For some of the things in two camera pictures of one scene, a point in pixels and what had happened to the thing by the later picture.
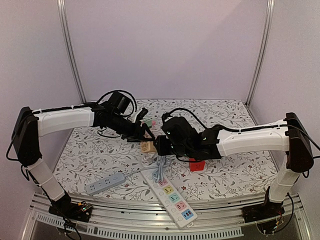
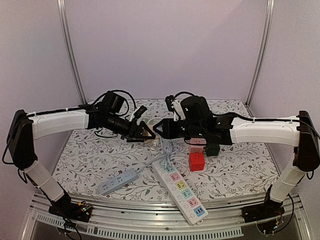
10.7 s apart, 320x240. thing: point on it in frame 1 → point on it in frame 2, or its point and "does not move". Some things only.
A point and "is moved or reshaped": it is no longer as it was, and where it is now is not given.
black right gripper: (160, 145) → (169, 128)
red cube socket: (196, 166) does not move
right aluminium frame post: (270, 7) does not move
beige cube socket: (148, 146) is moved or reshaped
